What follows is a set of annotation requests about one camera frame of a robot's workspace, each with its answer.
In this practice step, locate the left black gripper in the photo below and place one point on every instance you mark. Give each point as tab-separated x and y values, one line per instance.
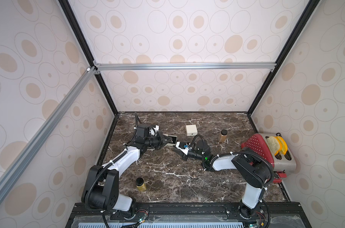
161	142

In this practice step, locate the cream drawer jewelry box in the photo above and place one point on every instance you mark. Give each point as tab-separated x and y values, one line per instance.
173	140

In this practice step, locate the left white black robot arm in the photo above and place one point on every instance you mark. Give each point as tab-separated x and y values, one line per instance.
101	191

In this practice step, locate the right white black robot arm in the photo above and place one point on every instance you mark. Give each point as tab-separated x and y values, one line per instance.
256	171

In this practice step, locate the brown spice bottle black cap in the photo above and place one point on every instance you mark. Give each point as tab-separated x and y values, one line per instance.
222	136

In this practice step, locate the yellow jar black lid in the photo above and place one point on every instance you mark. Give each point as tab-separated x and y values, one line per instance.
140	184

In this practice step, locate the red perforated rack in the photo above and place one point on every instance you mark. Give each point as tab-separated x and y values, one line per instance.
257	144

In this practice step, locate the pale bread slice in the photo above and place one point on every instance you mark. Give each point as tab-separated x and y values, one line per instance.
274	145

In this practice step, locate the yellow bread slice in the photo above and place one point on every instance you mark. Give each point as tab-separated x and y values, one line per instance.
283	145

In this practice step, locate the silver toaster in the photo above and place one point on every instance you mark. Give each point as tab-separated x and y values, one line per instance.
281	163

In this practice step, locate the left diagonal aluminium bar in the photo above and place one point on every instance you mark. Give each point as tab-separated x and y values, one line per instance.
16	169

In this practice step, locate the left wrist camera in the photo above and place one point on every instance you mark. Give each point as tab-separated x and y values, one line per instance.
154	129

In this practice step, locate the horizontal aluminium frame bar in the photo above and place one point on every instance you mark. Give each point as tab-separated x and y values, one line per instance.
190	66

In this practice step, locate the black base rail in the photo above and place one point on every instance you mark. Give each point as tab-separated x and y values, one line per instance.
192	215

